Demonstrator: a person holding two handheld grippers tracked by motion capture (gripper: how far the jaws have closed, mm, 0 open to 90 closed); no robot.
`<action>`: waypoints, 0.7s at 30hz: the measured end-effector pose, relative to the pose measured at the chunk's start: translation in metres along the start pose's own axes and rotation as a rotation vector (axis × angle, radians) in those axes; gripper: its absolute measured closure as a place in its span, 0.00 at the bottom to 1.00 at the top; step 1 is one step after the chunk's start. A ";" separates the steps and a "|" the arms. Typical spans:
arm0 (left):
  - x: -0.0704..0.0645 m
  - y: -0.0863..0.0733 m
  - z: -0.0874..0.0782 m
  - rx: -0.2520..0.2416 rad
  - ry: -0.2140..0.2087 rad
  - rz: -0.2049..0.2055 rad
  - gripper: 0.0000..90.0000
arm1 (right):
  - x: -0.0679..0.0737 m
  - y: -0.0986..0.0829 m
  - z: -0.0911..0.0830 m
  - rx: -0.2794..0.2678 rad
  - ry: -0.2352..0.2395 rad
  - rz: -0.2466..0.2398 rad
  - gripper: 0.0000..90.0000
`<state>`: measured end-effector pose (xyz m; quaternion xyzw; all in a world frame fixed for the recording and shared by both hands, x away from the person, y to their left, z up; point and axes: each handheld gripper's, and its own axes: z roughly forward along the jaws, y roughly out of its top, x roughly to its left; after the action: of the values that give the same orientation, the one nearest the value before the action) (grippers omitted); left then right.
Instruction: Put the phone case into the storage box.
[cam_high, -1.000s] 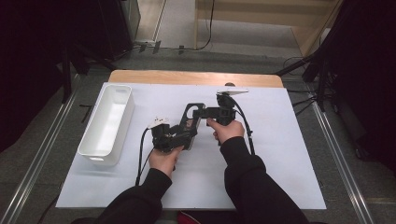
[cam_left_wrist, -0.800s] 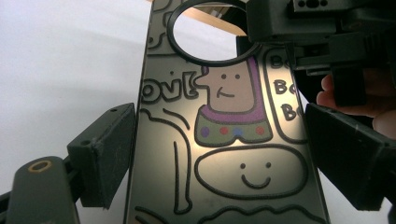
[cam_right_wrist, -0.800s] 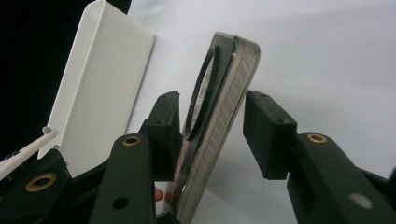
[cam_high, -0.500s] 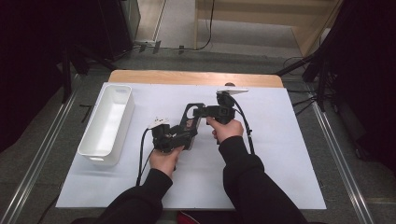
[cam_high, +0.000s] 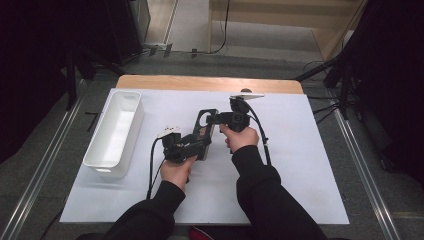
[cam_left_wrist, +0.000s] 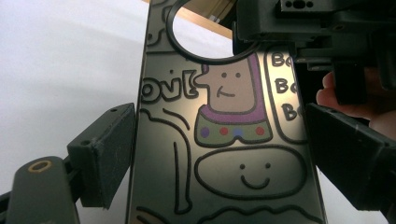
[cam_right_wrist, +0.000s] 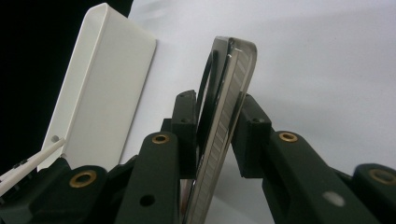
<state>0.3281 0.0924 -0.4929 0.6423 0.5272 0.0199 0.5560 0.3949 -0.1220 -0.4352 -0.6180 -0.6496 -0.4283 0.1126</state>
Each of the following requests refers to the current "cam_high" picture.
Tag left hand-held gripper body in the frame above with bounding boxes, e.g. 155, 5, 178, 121
157, 125, 198, 165

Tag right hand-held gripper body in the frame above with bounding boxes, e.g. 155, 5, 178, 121
218, 93, 265, 133

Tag white plastic bin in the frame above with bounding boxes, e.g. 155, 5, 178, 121
83, 90, 145, 178

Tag person's right hand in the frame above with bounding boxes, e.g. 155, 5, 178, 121
219, 124, 260, 154

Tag person's left hand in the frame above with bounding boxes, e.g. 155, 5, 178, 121
160, 155, 198, 193

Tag wooden table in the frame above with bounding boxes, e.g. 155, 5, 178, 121
115, 74, 305, 95

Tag white table mat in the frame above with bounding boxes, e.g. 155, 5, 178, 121
59, 88, 350, 225

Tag red cloth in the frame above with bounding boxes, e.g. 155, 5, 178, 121
189, 225, 215, 240

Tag black tripod leg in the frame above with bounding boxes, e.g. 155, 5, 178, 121
294, 58, 338, 83

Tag light wooden platform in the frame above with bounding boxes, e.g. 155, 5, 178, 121
208, 0, 368, 62

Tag black curtain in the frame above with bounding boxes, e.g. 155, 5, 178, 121
0, 0, 111, 164
346, 0, 424, 188

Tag left hand-held gripper cable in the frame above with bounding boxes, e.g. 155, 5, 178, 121
146, 137, 167, 201

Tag hand-held gripper cable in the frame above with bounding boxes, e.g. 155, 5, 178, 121
146, 137, 167, 201
247, 104, 272, 166

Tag right hand-held gripper cable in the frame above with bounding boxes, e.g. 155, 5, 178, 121
247, 104, 272, 166

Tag black floor cables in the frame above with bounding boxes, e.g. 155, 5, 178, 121
302, 59, 351, 125

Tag black hanging cable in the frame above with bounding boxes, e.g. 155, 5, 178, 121
212, 0, 232, 55

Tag aluminium floor rail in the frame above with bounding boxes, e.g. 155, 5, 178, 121
333, 109, 402, 240
0, 96, 85, 240

